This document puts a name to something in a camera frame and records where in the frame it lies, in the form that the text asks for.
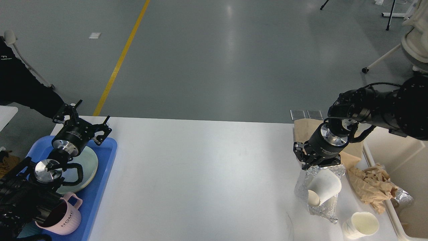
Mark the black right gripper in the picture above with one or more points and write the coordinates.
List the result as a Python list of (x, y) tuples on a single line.
[(323, 147)]

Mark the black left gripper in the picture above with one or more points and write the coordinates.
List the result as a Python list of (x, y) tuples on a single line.
[(75, 134)]

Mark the brown paper bag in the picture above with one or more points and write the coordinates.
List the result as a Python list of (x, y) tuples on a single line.
[(350, 156)]

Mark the light green plate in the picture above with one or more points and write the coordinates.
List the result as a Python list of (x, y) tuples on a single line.
[(89, 162)]

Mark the white paper cup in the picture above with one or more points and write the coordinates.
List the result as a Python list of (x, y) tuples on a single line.
[(323, 186), (359, 225)]

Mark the clear plastic wrap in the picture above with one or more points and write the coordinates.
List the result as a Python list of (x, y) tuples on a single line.
[(328, 209)]

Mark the brown paper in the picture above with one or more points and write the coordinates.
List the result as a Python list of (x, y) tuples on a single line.
[(373, 186)]

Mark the pink mug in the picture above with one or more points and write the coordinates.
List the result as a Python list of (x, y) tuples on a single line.
[(65, 218)]

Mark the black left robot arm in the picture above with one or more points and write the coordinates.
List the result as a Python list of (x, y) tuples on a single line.
[(29, 190)]

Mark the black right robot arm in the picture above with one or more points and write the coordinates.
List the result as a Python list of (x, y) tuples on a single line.
[(356, 113)]

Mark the clear floor plate right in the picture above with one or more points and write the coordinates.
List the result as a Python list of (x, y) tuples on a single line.
[(312, 114)]

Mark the clear floor plate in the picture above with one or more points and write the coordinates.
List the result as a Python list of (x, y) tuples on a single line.
[(312, 114), (297, 114)]

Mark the clear floor plate left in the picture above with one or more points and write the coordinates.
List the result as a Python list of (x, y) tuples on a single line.
[(297, 114)]

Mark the blue plastic tray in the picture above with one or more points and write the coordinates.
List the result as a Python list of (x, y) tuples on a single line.
[(91, 196)]

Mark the person in black clothes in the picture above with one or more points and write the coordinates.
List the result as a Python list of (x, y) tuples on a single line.
[(19, 85)]

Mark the white plastic bin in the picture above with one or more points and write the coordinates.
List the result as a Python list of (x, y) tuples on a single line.
[(406, 161)]

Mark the crumpled foil piece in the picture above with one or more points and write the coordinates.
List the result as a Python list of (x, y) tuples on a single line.
[(402, 198)]

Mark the white office chair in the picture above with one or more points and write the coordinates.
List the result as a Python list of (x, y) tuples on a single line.
[(414, 43)]

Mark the black tripod stand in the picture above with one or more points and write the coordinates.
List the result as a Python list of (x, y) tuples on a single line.
[(390, 16)]

